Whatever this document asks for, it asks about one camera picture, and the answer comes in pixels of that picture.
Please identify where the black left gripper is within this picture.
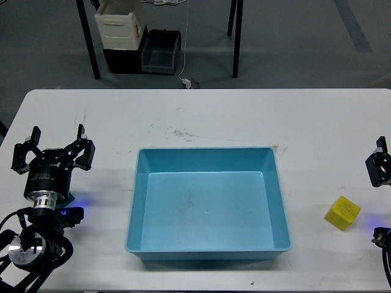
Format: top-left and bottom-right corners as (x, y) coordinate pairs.
(11, 124), (95, 203)

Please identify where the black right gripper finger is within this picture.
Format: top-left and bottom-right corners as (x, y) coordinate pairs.
(365, 136), (390, 187)

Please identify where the yellow block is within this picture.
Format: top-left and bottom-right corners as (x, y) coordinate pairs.
(324, 196), (361, 231)

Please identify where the green block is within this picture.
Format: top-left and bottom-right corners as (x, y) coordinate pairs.
(64, 193), (75, 206)

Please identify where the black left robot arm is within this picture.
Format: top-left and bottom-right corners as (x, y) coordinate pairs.
(1, 125), (95, 292)

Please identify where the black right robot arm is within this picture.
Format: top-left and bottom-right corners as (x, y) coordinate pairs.
(365, 136), (390, 285)

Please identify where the black box under crate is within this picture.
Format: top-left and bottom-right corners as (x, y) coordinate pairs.
(103, 26), (148, 74)

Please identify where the blue plastic center box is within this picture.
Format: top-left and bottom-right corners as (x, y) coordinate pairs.
(125, 147), (292, 261)

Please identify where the grey plastic bin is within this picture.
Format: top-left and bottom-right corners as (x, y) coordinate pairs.
(141, 29), (181, 75)

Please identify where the white plastic crate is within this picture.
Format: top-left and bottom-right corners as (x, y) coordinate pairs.
(94, 1), (146, 51)

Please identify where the white power adapter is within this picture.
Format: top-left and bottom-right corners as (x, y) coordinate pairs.
(181, 78), (191, 89)

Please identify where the black table leg left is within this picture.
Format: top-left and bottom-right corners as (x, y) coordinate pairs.
(76, 0), (100, 80)

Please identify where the black table leg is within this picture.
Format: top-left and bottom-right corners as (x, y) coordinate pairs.
(76, 0), (100, 80)
(227, 0), (244, 78)

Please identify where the black table leg right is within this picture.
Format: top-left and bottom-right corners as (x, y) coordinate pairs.
(227, 0), (244, 78)

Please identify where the white coiled cable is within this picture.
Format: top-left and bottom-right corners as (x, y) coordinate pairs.
(142, 0), (187, 7)

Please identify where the white hanging cable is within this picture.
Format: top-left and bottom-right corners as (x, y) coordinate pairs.
(178, 0), (189, 82)

